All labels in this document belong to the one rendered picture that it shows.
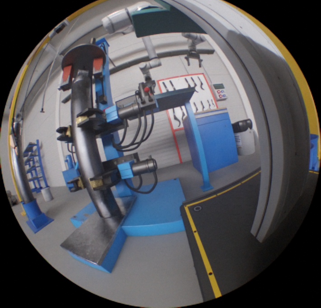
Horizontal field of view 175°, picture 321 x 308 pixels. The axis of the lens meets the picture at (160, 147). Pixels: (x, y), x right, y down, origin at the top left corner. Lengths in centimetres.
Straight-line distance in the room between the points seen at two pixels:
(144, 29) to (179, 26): 18
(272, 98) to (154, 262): 79
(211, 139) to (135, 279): 173
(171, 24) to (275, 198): 74
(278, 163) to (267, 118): 8
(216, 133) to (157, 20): 155
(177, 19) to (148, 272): 128
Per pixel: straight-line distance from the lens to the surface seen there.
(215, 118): 173
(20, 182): 190
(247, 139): 218
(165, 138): 269
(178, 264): 69
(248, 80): 23
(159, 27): 65
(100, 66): 130
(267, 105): 21
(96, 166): 87
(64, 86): 133
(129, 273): 75
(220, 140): 172
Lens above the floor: 63
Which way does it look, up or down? 2 degrees down
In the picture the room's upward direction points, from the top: 15 degrees counter-clockwise
